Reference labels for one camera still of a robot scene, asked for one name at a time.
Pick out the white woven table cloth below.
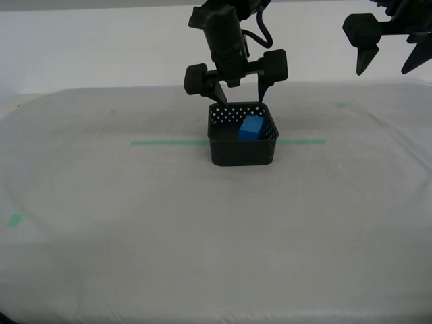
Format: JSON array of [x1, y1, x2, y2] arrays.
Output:
[[0, 78, 432, 324]]

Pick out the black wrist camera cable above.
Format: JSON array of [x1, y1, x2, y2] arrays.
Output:
[[242, 9, 273, 48]]

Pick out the blue rectangular block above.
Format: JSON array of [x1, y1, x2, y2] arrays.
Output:
[[237, 115, 265, 142]]

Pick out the black perforated plastic basket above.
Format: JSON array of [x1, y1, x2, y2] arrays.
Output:
[[207, 100, 280, 167]]

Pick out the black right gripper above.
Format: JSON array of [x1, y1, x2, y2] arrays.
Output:
[[342, 0, 432, 76]]

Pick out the long green tape strip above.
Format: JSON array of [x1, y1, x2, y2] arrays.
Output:
[[130, 138, 327, 146]]

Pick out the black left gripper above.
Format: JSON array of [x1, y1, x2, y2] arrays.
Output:
[[184, 47, 290, 106]]

